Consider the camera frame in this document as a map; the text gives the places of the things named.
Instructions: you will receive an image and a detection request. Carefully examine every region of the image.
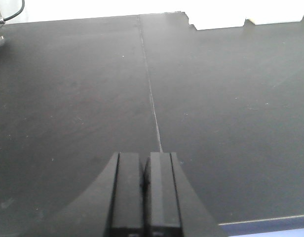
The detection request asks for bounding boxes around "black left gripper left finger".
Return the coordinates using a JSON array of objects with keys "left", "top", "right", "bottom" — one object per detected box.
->
[{"left": 26, "top": 153, "right": 144, "bottom": 237}]

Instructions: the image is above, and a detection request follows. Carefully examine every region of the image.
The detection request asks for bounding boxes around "black power cable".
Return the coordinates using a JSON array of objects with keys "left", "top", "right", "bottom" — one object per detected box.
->
[{"left": 1, "top": 0, "right": 25, "bottom": 23}]

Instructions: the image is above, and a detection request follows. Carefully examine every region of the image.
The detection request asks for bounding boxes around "white plastic tray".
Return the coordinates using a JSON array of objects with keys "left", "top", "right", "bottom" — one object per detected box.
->
[
  {"left": 246, "top": 0, "right": 304, "bottom": 25},
  {"left": 183, "top": 0, "right": 246, "bottom": 31}
]

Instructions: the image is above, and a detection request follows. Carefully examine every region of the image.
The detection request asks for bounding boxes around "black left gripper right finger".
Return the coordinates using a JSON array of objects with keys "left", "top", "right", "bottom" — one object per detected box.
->
[{"left": 144, "top": 152, "right": 227, "bottom": 237}]

